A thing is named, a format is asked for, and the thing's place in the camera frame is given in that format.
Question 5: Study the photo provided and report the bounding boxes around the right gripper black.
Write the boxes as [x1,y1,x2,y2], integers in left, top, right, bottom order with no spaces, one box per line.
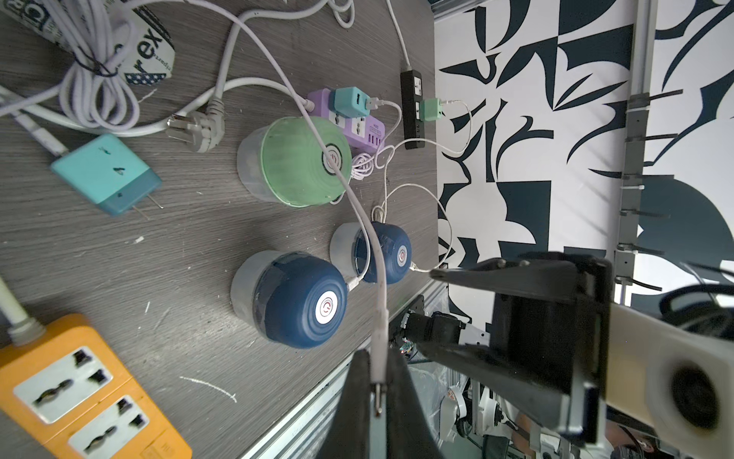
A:
[401,252,613,445]

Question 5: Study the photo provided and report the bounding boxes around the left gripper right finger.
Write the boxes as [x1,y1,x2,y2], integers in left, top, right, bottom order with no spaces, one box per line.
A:
[386,349,443,459]

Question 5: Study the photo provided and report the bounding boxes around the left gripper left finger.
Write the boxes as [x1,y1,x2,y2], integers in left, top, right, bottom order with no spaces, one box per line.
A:
[329,350,372,458]

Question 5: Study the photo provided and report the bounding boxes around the beige USB cable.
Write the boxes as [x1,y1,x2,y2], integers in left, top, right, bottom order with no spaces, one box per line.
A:
[369,99,474,273]

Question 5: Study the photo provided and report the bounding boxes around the green adapter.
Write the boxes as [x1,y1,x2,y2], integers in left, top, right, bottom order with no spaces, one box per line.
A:
[419,99,443,122]

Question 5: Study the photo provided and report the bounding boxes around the black power strip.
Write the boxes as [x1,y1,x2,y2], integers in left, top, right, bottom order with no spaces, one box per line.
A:
[401,70,425,149]

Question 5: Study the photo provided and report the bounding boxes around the teal USB charger adapter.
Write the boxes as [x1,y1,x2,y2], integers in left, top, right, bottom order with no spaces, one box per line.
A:
[329,86,371,119]

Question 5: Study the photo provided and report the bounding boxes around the purple power strip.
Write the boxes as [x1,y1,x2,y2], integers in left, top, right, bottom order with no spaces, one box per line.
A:
[307,86,386,154]

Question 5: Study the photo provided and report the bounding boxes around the orange power strip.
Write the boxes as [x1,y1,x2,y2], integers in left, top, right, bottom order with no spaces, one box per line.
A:
[1,285,192,458]

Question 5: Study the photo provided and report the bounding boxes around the teal adapter on table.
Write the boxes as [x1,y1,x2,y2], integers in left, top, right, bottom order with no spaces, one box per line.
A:
[51,134,162,216]

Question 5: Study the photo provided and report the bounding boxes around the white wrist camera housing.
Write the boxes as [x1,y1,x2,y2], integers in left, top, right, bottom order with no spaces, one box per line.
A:
[606,304,733,458]

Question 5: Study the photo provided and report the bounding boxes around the wall hook rack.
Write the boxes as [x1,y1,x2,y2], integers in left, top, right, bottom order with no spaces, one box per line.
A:
[614,1,684,306]

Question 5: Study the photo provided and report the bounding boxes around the purple strip white cord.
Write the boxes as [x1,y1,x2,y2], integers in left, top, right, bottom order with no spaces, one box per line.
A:
[0,0,357,154]

